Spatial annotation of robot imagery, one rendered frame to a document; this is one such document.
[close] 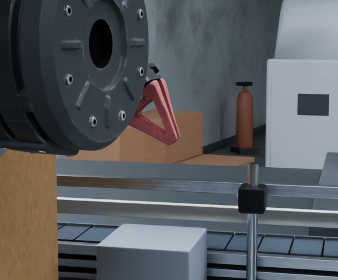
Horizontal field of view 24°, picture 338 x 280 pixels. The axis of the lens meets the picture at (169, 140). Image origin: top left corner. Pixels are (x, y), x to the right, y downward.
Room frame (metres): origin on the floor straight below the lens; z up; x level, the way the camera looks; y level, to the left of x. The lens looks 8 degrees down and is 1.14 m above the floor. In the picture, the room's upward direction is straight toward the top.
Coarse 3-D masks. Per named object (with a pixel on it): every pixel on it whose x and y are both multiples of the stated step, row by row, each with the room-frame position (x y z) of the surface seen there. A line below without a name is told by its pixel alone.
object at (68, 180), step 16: (64, 176) 0.99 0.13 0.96; (80, 176) 0.99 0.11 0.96; (96, 176) 0.98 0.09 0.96; (112, 176) 0.98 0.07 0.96; (208, 192) 0.95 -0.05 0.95; (224, 192) 0.95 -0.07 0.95; (272, 192) 0.93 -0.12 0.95; (288, 192) 0.93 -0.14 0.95; (304, 192) 0.92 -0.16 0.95; (320, 192) 0.92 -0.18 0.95; (336, 192) 0.92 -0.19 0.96
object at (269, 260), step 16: (112, 224) 1.08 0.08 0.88; (64, 256) 0.99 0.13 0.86; (80, 256) 0.98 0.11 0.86; (208, 256) 0.94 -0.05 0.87; (224, 256) 0.93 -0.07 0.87; (240, 256) 0.93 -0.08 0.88; (272, 256) 0.92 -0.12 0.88; (288, 256) 0.92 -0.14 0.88; (304, 256) 0.92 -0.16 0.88; (64, 272) 0.98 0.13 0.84; (80, 272) 0.98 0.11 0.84; (96, 272) 0.98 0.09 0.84; (208, 272) 0.94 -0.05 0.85; (224, 272) 0.93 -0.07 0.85; (240, 272) 0.93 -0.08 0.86; (272, 272) 0.92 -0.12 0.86; (288, 272) 0.92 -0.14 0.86; (304, 272) 0.92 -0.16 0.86; (320, 272) 0.91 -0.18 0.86; (336, 272) 0.91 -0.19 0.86
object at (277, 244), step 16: (64, 224) 1.07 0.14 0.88; (80, 224) 1.07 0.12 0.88; (96, 224) 1.07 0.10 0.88; (64, 240) 0.99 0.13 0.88; (80, 240) 0.99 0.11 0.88; (96, 240) 0.99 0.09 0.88; (208, 240) 0.99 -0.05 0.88; (224, 240) 0.99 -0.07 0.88; (240, 240) 0.99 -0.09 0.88; (272, 240) 0.99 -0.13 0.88; (288, 240) 0.99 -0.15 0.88; (304, 240) 0.99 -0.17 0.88; (320, 240) 0.99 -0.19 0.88; (336, 240) 0.99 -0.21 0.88; (320, 256) 0.92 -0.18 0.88; (336, 256) 0.92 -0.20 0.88
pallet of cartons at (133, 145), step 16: (144, 112) 4.86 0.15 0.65; (176, 112) 4.86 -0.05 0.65; (192, 112) 4.86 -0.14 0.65; (128, 128) 4.10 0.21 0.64; (192, 128) 4.77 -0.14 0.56; (112, 144) 4.04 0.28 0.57; (128, 144) 4.10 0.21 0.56; (144, 144) 4.24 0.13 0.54; (160, 144) 4.39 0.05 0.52; (176, 144) 4.59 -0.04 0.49; (192, 144) 4.78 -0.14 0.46; (96, 160) 4.09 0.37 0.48; (112, 160) 4.04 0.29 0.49; (128, 160) 4.10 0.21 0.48; (144, 160) 4.24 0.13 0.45; (160, 160) 4.39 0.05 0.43; (176, 160) 4.59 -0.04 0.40; (192, 160) 4.67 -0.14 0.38; (208, 160) 4.67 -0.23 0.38; (224, 160) 4.67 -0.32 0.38; (240, 160) 4.67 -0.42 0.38
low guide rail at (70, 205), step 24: (120, 216) 1.05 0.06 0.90; (144, 216) 1.05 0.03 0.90; (168, 216) 1.04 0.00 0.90; (192, 216) 1.03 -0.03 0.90; (216, 216) 1.02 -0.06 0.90; (240, 216) 1.02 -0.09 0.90; (264, 216) 1.01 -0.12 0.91; (288, 216) 1.00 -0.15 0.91; (312, 216) 1.00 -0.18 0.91; (336, 216) 0.99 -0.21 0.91
